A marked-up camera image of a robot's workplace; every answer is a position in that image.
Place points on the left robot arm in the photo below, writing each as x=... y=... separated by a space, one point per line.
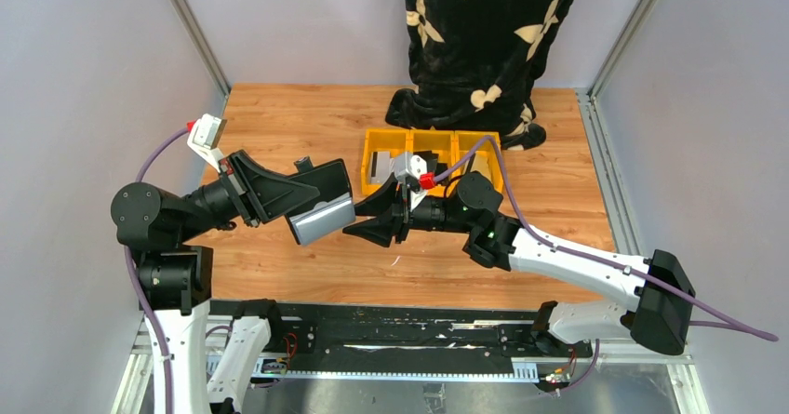
x=173 y=277

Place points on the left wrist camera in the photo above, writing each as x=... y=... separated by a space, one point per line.
x=203 y=139

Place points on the left yellow bin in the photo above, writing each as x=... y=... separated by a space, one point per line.
x=381 y=147

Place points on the middle yellow bin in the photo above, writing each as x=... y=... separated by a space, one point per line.
x=439 y=141

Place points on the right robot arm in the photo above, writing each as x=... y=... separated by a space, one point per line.
x=645 y=298

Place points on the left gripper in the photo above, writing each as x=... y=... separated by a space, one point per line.
x=239 y=191

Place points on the right yellow bin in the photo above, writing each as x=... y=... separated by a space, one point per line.
x=466 y=140

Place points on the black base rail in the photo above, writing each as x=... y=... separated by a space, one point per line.
x=357 y=342

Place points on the beige cards in bin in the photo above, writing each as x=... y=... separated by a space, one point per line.
x=479 y=162

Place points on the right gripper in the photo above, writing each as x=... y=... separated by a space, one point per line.
x=402 y=215

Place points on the yellow bin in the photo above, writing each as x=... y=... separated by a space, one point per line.
x=466 y=140
x=381 y=147
x=439 y=141

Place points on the silver cards in bin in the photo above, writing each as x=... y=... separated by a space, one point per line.
x=381 y=167

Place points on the black floral blanket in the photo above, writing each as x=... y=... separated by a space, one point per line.
x=474 y=64

